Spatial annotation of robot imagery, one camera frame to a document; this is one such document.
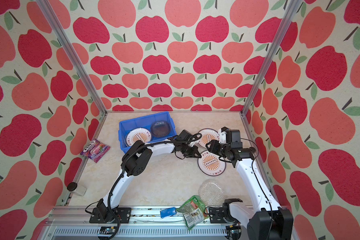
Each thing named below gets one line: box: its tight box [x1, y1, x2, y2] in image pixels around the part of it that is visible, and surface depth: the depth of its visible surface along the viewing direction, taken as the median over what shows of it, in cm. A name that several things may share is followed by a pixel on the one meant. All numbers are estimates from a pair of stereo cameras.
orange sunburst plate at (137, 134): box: [125, 127, 152, 147], surface depth 106 cm
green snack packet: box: [176, 195, 209, 231], surface depth 76 cm
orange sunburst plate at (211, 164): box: [197, 150, 227, 177], surface depth 93 cm
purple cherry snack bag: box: [80, 138, 111, 163], surface depth 98 cm
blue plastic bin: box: [118, 111, 177, 154], surface depth 107 cm
